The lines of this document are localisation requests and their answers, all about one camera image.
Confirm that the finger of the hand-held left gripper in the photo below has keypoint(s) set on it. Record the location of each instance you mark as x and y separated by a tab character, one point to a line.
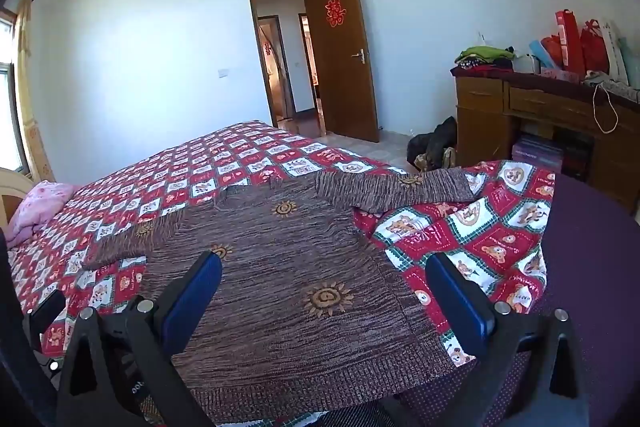
47	314

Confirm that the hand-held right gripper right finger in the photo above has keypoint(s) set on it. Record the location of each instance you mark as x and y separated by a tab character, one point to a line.
457	302

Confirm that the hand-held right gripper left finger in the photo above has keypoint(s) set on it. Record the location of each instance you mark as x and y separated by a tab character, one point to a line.
192	302

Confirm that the brown knitted sweater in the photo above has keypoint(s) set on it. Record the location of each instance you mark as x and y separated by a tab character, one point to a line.
280	287

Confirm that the pile of folded clothes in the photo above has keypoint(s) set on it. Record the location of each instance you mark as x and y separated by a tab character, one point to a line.
482	57

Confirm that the pink pillow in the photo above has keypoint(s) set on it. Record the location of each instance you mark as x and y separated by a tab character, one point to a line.
35	212

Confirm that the beige wooden headboard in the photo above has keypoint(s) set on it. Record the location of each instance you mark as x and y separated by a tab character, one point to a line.
10	192

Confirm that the red bear-print blanket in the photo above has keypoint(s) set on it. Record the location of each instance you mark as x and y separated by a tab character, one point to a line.
200	167

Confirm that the tan bag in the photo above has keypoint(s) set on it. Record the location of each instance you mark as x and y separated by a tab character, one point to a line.
435	161

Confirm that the purple box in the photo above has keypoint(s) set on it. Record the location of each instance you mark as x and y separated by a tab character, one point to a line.
537	154

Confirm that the black bag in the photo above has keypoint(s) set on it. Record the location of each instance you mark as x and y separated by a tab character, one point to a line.
440	134

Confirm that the brown wooden desk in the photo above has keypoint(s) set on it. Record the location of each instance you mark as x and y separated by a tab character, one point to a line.
480	117

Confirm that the yellow patterned curtain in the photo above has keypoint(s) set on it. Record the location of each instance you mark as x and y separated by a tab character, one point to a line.
30	107

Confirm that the window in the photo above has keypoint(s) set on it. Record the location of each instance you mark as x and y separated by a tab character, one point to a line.
7	107

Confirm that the brown wooden door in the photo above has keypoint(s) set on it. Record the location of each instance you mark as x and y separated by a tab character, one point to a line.
345	82

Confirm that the tall red gift bag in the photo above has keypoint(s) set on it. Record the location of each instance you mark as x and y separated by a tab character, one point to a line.
569	42

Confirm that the white gift bag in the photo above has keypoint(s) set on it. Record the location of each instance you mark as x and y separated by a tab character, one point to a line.
616	54

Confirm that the red paper door decoration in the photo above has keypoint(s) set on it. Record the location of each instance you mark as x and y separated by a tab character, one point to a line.
334	13

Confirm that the white wall switch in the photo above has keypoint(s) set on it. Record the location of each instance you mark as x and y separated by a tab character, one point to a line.
224	73

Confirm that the brown door frame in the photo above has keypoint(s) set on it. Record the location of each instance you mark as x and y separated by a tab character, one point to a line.
256	37

